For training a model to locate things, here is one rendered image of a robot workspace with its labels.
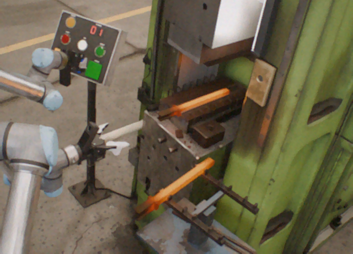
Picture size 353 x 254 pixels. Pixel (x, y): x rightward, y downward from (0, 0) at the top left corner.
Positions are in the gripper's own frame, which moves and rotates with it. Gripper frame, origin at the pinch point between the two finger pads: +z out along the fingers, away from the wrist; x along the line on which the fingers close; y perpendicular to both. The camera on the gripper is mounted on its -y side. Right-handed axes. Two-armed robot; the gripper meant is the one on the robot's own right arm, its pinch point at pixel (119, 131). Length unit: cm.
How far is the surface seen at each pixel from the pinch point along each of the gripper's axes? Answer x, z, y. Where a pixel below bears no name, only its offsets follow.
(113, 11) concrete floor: -286, 189, 100
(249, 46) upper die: 8, 60, -29
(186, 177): 31.0, 10.1, 4.6
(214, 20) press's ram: 11, 31, -48
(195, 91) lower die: -9, 50, 2
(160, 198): 34.0, -5.1, 4.6
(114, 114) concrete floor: -119, 82, 100
